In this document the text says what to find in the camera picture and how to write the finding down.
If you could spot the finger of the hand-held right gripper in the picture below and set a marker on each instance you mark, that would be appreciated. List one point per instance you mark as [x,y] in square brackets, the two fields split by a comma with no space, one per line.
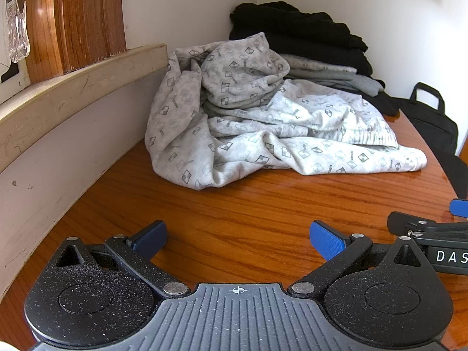
[402,221]
[460,208]

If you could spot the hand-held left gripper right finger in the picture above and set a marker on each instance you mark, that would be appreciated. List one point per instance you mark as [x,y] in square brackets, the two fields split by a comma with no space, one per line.
[327,241]

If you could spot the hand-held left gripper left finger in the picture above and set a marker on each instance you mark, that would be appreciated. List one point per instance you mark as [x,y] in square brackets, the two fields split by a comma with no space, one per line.
[151,236]

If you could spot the white checker-print pajama garment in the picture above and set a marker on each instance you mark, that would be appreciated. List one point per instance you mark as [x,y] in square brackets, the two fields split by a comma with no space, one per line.
[219,124]
[310,64]

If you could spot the stack of folded clothes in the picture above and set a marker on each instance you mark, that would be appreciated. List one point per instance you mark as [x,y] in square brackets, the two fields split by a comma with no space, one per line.
[384,102]

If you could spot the grey folded garment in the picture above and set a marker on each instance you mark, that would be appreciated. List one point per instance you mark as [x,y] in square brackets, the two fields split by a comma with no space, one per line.
[351,80]

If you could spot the beige window sill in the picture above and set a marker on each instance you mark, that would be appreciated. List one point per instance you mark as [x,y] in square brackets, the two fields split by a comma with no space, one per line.
[73,84]

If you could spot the black folded garment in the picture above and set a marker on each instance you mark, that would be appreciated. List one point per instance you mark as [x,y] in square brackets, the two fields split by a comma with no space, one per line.
[329,55]
[285,18]

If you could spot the brown wooden window frame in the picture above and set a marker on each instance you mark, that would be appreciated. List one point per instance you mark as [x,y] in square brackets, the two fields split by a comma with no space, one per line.
[80,18]

